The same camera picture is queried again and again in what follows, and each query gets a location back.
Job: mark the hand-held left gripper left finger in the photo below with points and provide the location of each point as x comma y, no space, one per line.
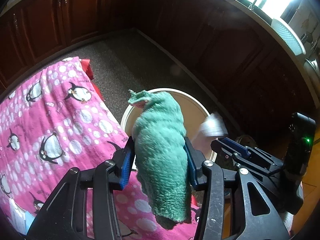
127,162

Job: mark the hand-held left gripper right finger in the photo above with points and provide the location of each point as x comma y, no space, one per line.
191,165

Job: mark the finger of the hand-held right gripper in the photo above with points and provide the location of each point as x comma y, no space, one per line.
236,145
255,167

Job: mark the white tissue paper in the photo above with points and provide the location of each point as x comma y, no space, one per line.
212,126

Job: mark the green fluffy towel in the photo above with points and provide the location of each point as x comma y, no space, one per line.
162,155

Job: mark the beige round plastic bin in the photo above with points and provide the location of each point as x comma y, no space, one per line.
192,110

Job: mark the pink penguin tablecloth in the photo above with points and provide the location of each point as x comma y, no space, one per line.
30,135

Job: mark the red table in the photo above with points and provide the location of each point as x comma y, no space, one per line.
87,67

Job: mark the white plastic basket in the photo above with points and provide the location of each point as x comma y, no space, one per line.
287,35

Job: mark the white and blue packet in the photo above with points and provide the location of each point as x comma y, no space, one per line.
18,215

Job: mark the wooden base cabinets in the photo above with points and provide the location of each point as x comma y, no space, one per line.
75,12

